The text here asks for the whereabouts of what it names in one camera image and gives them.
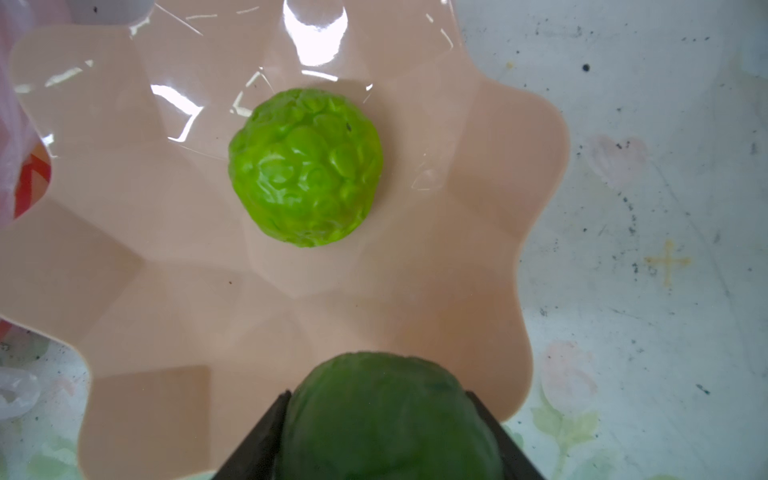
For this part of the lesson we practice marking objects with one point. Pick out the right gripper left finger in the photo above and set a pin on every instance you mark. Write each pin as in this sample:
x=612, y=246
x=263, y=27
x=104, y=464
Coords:
x=255, y=457

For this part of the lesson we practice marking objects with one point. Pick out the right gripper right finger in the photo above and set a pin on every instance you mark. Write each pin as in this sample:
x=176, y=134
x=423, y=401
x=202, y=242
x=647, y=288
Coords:
x=516, y=465

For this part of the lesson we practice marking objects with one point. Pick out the dark green fake avocado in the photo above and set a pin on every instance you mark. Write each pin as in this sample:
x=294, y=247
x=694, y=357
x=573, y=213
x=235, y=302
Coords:
x=374, y=415

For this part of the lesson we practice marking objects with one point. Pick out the bright green fake lime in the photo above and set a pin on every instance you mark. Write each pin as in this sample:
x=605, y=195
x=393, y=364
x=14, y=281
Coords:
x=306, y=166

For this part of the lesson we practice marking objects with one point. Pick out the pink plastic bag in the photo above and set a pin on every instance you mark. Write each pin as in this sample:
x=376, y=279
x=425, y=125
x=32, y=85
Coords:
x=17, y=137

